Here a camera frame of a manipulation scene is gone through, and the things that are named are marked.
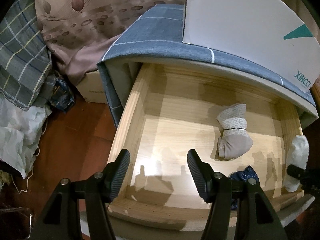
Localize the white XINCCI cardboard box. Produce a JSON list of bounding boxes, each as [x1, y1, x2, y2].
[[183, 0, 319, 92]]

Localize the brown cardboard box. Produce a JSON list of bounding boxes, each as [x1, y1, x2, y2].
[[76, 70, 107, 104]]

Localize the dark plastic bag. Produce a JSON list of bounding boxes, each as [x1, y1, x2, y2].
[[37, 71, 76, 113]]

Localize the hexagon pattern beige roll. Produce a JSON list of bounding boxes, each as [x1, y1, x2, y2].
[[216, 103, 253, 160]]

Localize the wooden chair frame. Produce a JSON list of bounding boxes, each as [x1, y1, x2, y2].
[[310, 77, 320, 106]]

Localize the grey nightstand cabinet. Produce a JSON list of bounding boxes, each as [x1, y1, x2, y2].
[[97, 56, 319, 128]]

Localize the grey plaid blanket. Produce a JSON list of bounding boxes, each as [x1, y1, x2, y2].
[[1, 0, 55, 111]]

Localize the beige leaf-pattern bedsheet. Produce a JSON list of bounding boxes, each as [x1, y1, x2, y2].
[[32, 0, 311, 86]]

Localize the blue checked cloth cover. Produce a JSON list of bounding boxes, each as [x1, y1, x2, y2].
[[97, 4, 319, 128]]

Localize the grey wooden drawer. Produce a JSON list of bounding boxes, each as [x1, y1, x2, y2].
[[108, 64, 312, 239]]

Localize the white fluffy roll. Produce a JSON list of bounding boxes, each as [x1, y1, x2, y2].
[[283, 135, 309, 192]]

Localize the navy floral underwear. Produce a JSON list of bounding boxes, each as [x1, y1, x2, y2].
[[229, 165, 259, 210]]

